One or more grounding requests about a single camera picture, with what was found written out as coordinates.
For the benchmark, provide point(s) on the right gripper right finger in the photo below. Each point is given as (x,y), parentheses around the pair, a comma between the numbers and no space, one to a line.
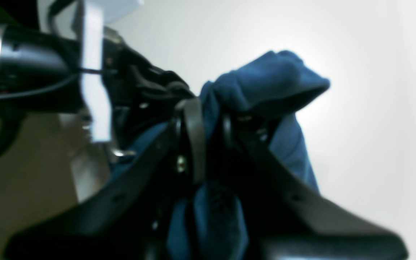
(286,219)

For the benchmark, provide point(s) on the dark blue t-shirt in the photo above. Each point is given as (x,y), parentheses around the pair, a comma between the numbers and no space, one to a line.
(208,224)

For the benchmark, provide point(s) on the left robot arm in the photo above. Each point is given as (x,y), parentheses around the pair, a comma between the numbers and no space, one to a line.
(35,77)

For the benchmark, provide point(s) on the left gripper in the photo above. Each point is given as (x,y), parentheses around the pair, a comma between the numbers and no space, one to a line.
(128,98)

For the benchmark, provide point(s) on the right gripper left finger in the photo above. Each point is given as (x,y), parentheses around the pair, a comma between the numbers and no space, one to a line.
(121,209)

